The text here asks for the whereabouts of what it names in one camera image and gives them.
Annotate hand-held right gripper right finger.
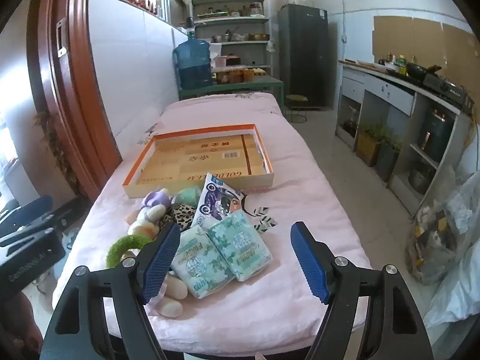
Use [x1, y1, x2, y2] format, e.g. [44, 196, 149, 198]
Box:
[290, 221, 436, 360]

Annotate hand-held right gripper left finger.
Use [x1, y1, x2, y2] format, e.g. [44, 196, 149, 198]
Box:
[44, 222, 181, 360]

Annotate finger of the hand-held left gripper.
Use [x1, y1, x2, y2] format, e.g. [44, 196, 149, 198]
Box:
[0, 195, 54, 229]
[0, 226, 55, 249]

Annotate green floral tissue pack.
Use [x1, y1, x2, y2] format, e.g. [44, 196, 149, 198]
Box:
[207, 212, 273, 282]
[170, 227, 237, 300]

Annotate plush doll with green ring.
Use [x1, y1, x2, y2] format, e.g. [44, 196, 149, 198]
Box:
[105, 234, 188, 317]

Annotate plush doll with purple dress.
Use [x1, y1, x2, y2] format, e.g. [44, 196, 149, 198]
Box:
[127, 189, 175, 239]

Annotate leopard print cloth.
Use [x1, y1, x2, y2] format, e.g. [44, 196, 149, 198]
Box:
[165, 202, 197, 233]

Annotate mint green sponge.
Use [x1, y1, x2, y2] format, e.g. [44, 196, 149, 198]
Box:
[175, 188, 205, 207]

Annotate purple wet wipes pack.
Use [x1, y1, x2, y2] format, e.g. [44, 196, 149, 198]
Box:
[190, 172, 244, 229]

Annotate orange rimmed cardboard box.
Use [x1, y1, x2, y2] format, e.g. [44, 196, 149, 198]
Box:
[122, 123, 275, 199]

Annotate dried plant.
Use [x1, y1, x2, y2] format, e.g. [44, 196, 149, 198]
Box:
[34, 110, 81, 196]

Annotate pink blanket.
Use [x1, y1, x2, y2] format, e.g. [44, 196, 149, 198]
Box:
[52, 92, 372, 346]

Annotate grey planter box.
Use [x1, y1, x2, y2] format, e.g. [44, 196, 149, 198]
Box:
[376, 135, 402, 182]

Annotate wooden planter box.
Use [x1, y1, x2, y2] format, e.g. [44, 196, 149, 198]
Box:
[356, 122, 387, 167]

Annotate clear plastic trash bag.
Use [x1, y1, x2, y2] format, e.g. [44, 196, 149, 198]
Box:
[407, 174, 480, 286]

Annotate white plastic bag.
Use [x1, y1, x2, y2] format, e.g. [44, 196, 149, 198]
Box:
[424, 247, 480, 327]

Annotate round stool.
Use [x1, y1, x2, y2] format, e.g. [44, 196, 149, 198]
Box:
[284, 94, 309, 124]

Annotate green pot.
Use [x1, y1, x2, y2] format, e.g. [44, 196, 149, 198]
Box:
[418, 107, 456, 164]

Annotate grey kitchen counter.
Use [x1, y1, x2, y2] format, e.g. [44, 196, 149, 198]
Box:
[335, 60, 473, 216]

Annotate green table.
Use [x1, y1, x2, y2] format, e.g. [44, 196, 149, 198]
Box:
[178, 76, 285, 111]

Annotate blue water jug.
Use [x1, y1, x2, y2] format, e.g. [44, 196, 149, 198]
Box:
[172, 30, 212, 91]

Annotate row of amber jars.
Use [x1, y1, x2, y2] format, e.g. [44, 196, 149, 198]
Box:
[215, 68, 267, 83]

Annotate dark refrigerator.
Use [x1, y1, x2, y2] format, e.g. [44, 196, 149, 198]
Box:
[277, 4, 330, 109]

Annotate row of condiment bottles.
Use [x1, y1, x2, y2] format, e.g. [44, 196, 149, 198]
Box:
[379, 53, 407, 76]

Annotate black wok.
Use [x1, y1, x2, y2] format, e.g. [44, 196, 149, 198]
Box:
[406, 62, 443, 79]

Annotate gas stove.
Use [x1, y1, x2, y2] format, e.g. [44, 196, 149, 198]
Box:
[423, 73, 474, 111]

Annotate brown wooden door frame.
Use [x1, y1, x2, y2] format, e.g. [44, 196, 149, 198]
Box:
[26, 0, 124, 203]

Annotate cardboard wall panels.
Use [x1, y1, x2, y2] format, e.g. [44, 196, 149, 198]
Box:
[372, 15, 480, 83]

